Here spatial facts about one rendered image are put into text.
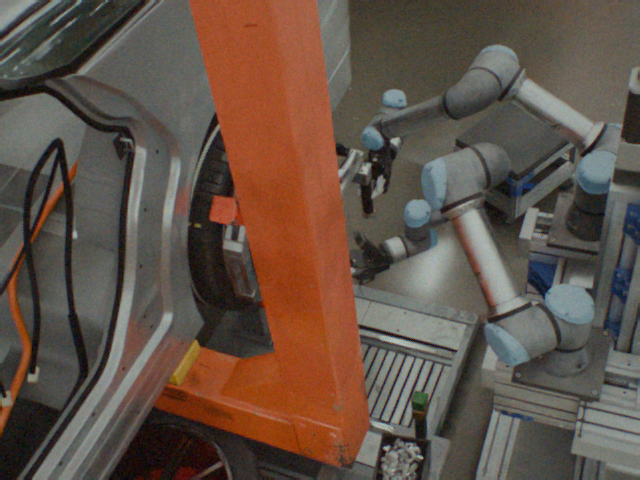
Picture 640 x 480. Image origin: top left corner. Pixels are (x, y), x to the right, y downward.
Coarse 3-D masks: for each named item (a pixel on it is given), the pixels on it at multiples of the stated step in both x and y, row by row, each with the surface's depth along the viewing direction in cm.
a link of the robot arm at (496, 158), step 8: (480, 144) 218; (488, 144) 218; (488, 152) 215; (496, 152) 216; (504, 152) 220; (488, 160) 214; (496, 160) 215; (504, 160) 217; (496, 168) 215; (504, 168) 217; (496, 176) 216; (504, 176) 219; (496, 184) 220
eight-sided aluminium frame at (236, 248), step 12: (228, 228) 249; (240, 228) 248; (228, 240) 249; (240, 240) 248; (228, 252) 250; (240, 252) 248; (228, 264) 255; (240, 264) 252; (252, 264) 257; (240, 276) 261; (252, 276) 259; (240, 288) 263; (252, 288) 260; (252, 300) 263
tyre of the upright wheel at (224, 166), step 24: (216, 120) 256; (216, 144) 250; (216, 168) 246; (216, 192) 245; (192, 216) 247; (192, 240) 249; (216, 240) 250; (192, 264) 253; (216, 264) 254; (192, 288) 261; (216, 288) 257
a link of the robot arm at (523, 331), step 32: (448, 160) 215; (480, 160) 214; (448, 192) 213; (480, 192) 214; (480, 224) 213; (480, 256) 213; (480, 288) 216; (512, 288) 212; (512, 320) 210; (544, 320) 211; (512, 352) 209; (544, 352) 213
